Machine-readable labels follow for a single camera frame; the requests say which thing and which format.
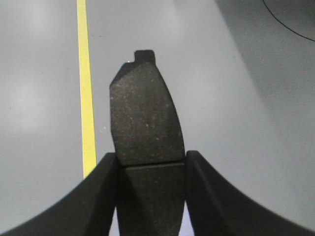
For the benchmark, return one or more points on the grey brake pad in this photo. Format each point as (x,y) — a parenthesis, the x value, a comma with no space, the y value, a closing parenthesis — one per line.
(150,149)

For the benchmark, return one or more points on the yellow floor tape line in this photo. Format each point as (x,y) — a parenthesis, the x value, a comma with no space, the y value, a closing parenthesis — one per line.
(86,92)

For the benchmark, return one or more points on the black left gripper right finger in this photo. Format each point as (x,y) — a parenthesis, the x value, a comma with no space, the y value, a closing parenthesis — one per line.
(217,208)

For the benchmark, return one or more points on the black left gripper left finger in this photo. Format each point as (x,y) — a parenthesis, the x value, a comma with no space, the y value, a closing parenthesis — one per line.
(86,211)

